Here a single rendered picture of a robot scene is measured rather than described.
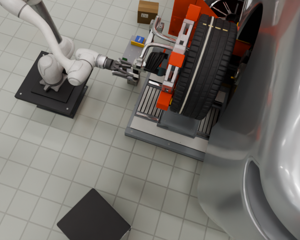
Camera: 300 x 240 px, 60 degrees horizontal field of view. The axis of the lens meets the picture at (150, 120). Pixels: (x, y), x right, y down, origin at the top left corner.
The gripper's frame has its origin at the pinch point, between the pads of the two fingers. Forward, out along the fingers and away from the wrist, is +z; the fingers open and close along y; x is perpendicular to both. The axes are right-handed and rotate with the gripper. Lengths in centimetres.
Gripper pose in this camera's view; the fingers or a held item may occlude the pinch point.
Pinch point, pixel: (135, 72)
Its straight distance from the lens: 175.3
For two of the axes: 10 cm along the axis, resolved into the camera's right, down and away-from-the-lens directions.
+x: 0.7, -3.8, -9.2
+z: 9.5, 3.2, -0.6
